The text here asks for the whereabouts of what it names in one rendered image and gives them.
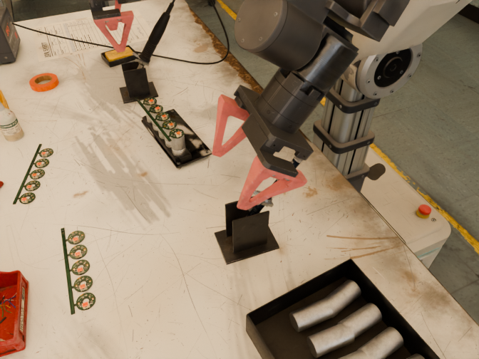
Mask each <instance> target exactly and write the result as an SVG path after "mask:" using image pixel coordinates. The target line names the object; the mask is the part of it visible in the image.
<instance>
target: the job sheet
mask: <svg viewBox="0 0 479 359"><path fill-rule="evenodd" d="M127 11H133V14H134V19H133V23H132V26H131V29H130V33H129V36H128V41H127V44H129V43H135V42H139V41H146V40H148V38H149V36H150V34H151V32H152V29H151V28H150V27H149V25H148V24H147V22H146V21H145V19H144V18H143V17H142V15H141V14H140V12H139V11H138V10H137V9H131V10H127ZM121 12H123V11H121ZM105 26H106V25H105ZM123 27H124V24H123V23H122V22H118V29H117V30H114V31H110V30H109V28H108V27H107V26H106V28H107V29H108V30H109V32H110V33H111V35H112V36H113V38H114V39H115V40H116V42H117V43H118V44H120V42H121V38H122V34H123ZM31 28H32V29H34V30H37V31H42V32H45V33H50V34H53V35H57V36H62V37H66V38H72V39H76V40H80V41H87V42H91V43H97V44H101V45H106V46H112V45H111V44H110V42H109V41H108V39H107V38H106V37H105V36H104V35H103V33H102V32H101V30H100V29H99V28H98V27H97V26H96V25H95V23H94V21H93V17H92V16H91V17H86V18H82V19H74V20H70V21H62V22H58V23H54V24H46V25H42V26H34V27H31ZM32 33H33V36H34V42H35V46H36V52H37V55H38V61H39V62H41V61H47V60H51V59H55V58H61V57H65V56H72V55H76V54H79V53H86V52H90V51H97V50H101V49H104V48H107V47H103V46H97V45H93V44H88V43H81V42H77V41H72V40H68V39H64V38H59V37H55V36H49V35H46V34H43V33H39V32H35V31H32Z"/></svg>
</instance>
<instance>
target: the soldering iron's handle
mask: <svg viewBox="0 0 479 359"><path fill-rule="evenodd" d="M173 7H174V4H172V2H170V4H169V7H168V8H167V10H166V11H164V12H163V14H162V15H161V17H160V18H159V19H158V21H157V23H156V24H155V26H154V28H153V30H152V32H151V34H150V36H149V38H148V41H147V43H146V45H145V47H144V49H143V51H142V53H141V54H140V55H139V58H140V59H141V60H143V61H145V62H147V63H149V62H150V58H151V56H152V54H153V53H154V51H155V49H156V47H157V45H158V44H159V42H160V39H161V38H162V36H163V34H164V32H165V29H166V27H167V24H168V21H169V19H170V12H171V11H172V8H173Z"/></svg>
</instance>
